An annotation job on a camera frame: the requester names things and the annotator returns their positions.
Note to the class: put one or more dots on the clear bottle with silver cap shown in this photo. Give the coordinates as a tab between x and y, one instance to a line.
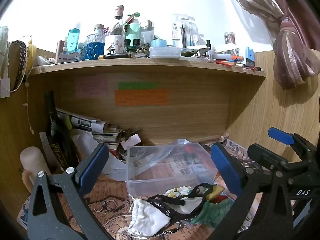
147	33

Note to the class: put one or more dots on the pink sticky note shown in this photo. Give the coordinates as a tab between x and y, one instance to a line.
91	87

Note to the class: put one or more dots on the green sticky note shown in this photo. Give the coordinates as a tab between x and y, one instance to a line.
137	85

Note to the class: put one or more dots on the pink striped curtain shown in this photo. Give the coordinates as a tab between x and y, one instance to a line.
287	30

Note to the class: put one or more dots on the pile of papers and booklets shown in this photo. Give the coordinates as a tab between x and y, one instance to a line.
111	137

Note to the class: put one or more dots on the newspaper sheet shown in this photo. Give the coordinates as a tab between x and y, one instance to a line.
180	166

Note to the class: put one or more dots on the yellow hanging item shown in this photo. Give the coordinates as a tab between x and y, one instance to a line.
32	52

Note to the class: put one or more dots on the clear brush package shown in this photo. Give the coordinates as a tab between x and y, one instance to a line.
182	30

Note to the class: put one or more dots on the cream insulated mug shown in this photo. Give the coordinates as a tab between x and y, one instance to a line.
32	162

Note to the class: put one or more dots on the white folded card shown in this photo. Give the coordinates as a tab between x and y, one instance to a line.
130	141

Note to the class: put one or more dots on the brown tilted bottle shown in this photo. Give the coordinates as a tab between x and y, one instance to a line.
119	12

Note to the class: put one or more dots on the black and gold pen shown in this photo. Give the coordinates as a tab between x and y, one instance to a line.
116	56

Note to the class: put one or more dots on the clear jar of brown sticks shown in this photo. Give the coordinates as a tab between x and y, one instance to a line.
230	38

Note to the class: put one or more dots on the vintage print desk liner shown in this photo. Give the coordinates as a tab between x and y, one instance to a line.
110	205

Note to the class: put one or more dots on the white yellow patterned cloth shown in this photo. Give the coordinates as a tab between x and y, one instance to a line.
178	192

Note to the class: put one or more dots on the glass bottle with blue beads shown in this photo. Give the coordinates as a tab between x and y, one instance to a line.
95	47

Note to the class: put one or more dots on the dark folded umbrella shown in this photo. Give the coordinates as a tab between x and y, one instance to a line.
56	130

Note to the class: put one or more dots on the green knitted cloth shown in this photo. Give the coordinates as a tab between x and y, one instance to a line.
215	211

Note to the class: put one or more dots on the white cartoon mug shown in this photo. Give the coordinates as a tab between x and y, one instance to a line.
113	44

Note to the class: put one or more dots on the small black bottle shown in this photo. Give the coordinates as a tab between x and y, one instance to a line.
208	46

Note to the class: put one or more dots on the white round plastic box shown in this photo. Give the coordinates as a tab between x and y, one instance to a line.
165	52

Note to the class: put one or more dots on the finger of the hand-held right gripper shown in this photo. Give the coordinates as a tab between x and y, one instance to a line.
262	155
280	135

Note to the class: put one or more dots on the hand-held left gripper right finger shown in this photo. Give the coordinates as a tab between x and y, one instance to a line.
225	167

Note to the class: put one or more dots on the white paper sheet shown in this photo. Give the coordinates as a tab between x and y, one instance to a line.
85	140

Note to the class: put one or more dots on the blue plastic box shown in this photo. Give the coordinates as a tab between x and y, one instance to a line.
249	57

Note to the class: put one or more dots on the wooden shelf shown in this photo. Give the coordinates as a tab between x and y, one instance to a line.
150	63

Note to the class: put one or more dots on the white hanging cloth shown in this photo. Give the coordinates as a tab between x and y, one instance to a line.
3	55

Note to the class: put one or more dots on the braided headband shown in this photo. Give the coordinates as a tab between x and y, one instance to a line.
21	62

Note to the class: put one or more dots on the rolled newspaper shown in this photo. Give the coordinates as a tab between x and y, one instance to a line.
82	121

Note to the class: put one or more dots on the blue liquid bottle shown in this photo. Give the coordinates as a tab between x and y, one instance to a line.
73	41

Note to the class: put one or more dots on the pink cosmetic tube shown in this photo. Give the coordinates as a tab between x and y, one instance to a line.
60	52

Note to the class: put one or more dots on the light blue round jar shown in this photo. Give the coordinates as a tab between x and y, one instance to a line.
159	43

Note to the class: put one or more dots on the clear plastic storage box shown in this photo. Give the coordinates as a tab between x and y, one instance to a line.
160	170

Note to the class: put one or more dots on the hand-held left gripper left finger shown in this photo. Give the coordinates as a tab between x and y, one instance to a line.
92	168

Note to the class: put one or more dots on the mint green pump bottle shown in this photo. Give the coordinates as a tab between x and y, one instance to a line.
132	31

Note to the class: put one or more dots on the orange sticky note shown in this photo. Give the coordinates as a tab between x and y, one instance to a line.
141	97

